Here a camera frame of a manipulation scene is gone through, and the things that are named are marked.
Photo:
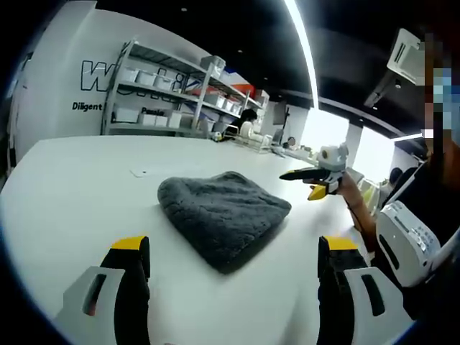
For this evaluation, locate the ceiling air conditioner unit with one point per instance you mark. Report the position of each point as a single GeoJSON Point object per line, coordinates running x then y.
{"type": "Point", "coordinates": [408, 55]}

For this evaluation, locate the grey towel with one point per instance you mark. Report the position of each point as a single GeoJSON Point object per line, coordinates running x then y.
{"type": "Point", "coordinates": [223, 212]}

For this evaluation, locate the white chest-worn device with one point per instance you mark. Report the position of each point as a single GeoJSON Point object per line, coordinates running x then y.
{"type": "Point", "coordinates": [404, 240]}

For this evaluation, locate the long ceiling light strip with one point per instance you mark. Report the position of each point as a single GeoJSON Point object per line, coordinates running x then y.
{"type": "Point", "coordinates": [305, 54]}

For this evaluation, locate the grey metal shelving rack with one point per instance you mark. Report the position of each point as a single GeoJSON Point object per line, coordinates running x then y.
{"type": "Point", "coordinates": [169, 100]}

